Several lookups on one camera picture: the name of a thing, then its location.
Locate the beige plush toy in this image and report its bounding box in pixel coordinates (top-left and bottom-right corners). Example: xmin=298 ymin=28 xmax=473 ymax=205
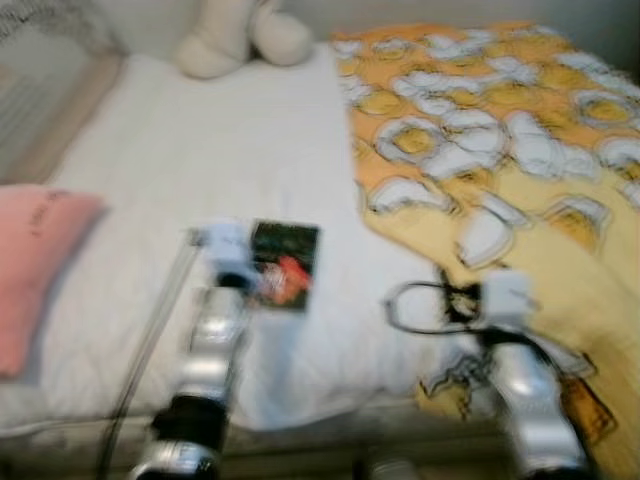
xmin=175 ymin=0 xmax=316 ymax=81

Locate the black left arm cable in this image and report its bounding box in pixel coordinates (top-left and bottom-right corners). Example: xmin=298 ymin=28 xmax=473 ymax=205
xmin=95 ymin=235 xmax=201 ymax=480

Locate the pink pillow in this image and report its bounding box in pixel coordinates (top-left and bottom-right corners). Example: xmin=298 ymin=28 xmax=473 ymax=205
xmin=0 ymin=184 xmax=107 ymax=379

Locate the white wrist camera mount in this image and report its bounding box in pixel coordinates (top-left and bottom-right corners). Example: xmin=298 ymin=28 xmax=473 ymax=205
xmin=190 ymin=220 xmax=256 ymax=291
xmin=480 ymin=270 xmax=539 ymax=331

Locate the grey looped gripper cable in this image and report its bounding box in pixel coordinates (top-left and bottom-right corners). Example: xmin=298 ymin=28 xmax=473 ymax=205
xmin=385 ymin=280 xmax=486 ymax=336

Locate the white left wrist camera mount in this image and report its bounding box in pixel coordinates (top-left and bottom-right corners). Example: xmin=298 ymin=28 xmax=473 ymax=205
xmin=190 ymin=220 xmax=256 ymax=291

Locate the grey upholstered bed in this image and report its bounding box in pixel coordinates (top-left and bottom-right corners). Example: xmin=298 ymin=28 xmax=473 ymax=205
xmin=0 ymin=45 xmax=640 ymax=476

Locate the yellow egg print blanket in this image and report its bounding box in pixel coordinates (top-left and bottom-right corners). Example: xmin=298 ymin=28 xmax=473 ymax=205
xmin=330 ymin=22 xmax=640 ymax=480

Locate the black red picture book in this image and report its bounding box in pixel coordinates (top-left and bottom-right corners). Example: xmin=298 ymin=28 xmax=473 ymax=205
xmin=247 ymin=221 xmax=322 ymax=314

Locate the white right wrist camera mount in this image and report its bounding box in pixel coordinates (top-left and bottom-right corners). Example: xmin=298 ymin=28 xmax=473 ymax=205
xmin=480 ymin=270 xmax=539 ymax=331

